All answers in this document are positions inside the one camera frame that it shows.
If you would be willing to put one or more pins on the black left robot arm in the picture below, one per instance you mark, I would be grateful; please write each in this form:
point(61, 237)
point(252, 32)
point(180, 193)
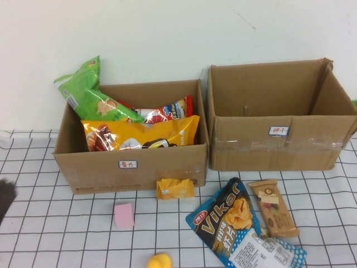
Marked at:
point(5, 198)

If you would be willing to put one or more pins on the red white snack bag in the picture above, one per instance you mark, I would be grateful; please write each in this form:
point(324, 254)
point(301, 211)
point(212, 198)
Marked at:
point(173, 110)

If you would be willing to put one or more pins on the small yellow snack packet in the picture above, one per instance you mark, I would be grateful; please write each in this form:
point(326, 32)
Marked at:
point(173, 191)

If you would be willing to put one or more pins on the large yellow chip bag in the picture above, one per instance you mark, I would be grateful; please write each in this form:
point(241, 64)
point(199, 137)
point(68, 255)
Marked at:
point(156, 129)

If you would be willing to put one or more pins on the small cardboard box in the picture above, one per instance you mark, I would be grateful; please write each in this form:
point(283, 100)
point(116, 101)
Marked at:
point(125, 178)

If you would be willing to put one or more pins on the pink block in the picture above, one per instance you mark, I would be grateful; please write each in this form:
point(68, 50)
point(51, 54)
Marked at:
point(124, 215)

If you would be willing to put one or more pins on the green chip bag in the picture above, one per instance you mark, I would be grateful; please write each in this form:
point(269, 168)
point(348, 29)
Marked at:
point(83, 81)

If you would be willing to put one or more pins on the blue Vikar chip bag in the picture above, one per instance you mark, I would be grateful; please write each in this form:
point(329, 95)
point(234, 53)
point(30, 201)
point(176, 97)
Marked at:
point(217, 237)

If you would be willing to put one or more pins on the yellow rubber duck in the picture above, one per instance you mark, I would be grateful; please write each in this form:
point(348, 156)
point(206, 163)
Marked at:
point(159, 262)

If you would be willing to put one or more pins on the large cardboard box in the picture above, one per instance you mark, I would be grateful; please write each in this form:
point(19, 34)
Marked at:
point(306, 156)

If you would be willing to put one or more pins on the brown biscuit bar packet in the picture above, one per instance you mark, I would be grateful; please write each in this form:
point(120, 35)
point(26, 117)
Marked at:
point(279, 220)

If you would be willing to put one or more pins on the small green object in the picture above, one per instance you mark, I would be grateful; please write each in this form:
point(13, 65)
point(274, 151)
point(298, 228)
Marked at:
point(354, 102)

